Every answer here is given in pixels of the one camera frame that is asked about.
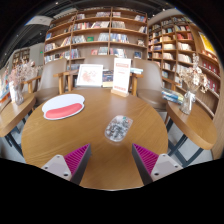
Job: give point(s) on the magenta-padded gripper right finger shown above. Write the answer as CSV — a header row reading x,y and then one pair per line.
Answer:
x,y
146,160

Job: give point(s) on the light blue book stack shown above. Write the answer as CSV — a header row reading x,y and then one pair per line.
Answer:
x,y
136,70

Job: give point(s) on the low colourful display shelf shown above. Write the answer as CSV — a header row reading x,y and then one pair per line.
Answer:
x,y
4,83

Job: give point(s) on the curved wooden bookshelf with books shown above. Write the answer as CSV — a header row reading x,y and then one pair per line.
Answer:
x,y
173,46

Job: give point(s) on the white framed picture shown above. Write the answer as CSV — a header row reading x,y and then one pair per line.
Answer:
x,y
89,76

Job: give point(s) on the round wooden side table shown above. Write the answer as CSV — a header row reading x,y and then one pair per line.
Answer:
x,y
13,113
193,126

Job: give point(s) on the small distant wooden bookshelf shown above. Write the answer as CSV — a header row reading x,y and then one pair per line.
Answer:
x,y
21,56

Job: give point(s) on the white mouse pad, red wrist rest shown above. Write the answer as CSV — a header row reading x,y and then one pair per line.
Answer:
x,y
63,101

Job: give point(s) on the white sign on wooden base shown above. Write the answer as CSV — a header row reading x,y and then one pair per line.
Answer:
x,y
121,75

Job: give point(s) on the stack of colourful books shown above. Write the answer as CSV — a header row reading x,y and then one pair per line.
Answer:
x,y
171,96

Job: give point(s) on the dark book with orange print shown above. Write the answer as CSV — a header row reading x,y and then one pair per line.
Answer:
x,y
107,78

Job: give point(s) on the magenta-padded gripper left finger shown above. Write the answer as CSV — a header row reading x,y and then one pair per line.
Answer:
x,y
77,160

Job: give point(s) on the small white table sign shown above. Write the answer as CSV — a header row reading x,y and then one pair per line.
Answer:
x,y
11,90

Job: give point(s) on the large wooden bookshelf with books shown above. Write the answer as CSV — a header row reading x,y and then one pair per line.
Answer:
x,y
100,31

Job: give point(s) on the transparent computer mouse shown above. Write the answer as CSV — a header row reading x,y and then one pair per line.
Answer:
x,y
118,128

